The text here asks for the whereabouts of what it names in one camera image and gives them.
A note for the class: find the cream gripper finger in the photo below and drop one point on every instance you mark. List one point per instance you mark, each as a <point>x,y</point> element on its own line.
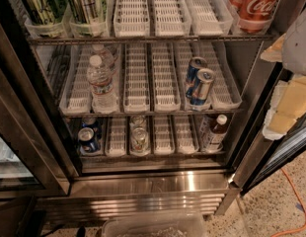
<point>273,53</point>
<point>287,105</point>

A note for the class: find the red bull can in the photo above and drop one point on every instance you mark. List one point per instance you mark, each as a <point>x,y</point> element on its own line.
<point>195,64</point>
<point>202,85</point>

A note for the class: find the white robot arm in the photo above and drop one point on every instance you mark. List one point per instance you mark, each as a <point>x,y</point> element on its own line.
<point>294,47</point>

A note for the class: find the front coca-cola can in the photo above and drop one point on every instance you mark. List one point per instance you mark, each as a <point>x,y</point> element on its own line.
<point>254,14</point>

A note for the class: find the rear silver soda can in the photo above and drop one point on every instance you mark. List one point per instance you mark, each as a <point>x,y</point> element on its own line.
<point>137,121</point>

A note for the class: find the silver soda can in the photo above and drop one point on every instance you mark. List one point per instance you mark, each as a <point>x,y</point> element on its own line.
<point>139,140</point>
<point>137,121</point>

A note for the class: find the front silver soda can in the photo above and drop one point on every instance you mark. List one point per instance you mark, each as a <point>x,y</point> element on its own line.
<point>139,140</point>

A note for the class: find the stainless steel display fridge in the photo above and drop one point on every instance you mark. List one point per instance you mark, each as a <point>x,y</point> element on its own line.
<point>38,82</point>

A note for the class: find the rear blue pepsi can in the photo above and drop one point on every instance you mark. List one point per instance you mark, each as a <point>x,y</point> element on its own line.
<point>92,123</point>

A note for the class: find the blue pepsi can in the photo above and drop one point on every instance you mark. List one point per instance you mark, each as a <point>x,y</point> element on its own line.
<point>92,123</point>
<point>88,140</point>

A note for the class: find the green tall can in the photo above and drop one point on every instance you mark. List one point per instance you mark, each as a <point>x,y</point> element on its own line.
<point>46,14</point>
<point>88,16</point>

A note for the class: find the front blue pepsi can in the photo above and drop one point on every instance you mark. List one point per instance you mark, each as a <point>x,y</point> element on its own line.
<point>88,140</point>

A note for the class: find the left green tall can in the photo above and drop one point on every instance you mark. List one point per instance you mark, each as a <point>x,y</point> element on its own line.
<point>46,14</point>

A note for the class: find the white tray under coca-cola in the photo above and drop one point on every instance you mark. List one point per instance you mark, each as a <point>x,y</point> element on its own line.
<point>235,14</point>

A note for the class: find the brown drink bottle white cap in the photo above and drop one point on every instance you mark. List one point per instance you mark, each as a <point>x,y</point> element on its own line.
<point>216,134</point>

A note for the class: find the white tray under water bottles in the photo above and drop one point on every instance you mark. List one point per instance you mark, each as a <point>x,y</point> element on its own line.
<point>100,75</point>

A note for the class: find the clear plastic bin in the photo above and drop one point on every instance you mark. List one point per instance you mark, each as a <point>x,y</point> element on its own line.
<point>156,224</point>

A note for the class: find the rear clear water bottle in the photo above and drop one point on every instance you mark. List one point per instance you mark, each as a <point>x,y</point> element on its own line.
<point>105,55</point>

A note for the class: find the clear water bottle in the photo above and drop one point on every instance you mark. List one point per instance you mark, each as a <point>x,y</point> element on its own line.
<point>102,86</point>
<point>105,55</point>

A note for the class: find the front clear water bottle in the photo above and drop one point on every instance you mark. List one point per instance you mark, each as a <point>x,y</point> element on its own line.
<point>102,86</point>

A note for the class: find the top wire shelf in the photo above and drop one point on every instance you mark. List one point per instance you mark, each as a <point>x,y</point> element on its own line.
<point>76,41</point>

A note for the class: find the wire shelf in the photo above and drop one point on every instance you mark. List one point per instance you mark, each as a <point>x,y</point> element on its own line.
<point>153,156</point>
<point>151,113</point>
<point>76,41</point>

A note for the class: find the middle wire shelf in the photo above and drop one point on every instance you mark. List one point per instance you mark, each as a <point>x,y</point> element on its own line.
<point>151,113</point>

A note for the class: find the bottom wire shelf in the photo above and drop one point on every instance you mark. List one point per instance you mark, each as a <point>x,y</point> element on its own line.
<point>153,156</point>

